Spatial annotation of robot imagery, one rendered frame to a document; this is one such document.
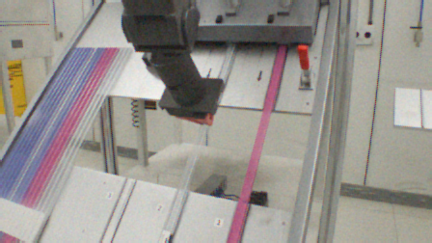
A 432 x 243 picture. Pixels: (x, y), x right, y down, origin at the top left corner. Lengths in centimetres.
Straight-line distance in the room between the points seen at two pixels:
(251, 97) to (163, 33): 28
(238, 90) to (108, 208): 33
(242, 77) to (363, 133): 175
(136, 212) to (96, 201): 9
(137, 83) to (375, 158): 191
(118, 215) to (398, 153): 204
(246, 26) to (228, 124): 188
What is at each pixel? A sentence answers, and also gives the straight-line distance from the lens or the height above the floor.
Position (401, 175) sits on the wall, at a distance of 247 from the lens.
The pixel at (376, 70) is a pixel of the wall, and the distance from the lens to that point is 228.
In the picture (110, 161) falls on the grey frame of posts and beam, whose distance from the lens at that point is 119.
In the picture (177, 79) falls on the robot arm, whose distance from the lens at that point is 48.
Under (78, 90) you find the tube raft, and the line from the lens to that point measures 84.
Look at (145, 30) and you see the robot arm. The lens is 42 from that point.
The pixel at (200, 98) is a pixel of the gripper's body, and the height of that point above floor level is 101.
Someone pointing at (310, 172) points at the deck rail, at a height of 91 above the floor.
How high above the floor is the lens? 112
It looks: 15 degrees down
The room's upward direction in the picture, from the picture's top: straight up
